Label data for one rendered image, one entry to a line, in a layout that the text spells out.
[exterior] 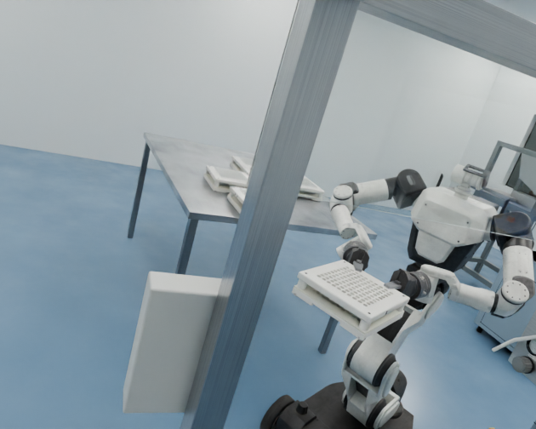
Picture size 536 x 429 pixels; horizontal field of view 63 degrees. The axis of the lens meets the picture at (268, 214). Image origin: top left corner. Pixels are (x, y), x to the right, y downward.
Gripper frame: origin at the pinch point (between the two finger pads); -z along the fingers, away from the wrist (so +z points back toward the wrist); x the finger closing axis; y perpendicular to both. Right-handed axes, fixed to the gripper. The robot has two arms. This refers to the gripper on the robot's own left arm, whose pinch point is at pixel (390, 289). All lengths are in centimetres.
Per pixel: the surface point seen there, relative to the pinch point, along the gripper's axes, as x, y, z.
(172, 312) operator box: -8, -5, -80
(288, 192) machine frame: -34, -15, -73
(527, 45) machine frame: -63, -27, -46
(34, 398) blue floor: 103, 94, -64
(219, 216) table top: 18, 93, 3
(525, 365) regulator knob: -10.3, -42.3, -19.9
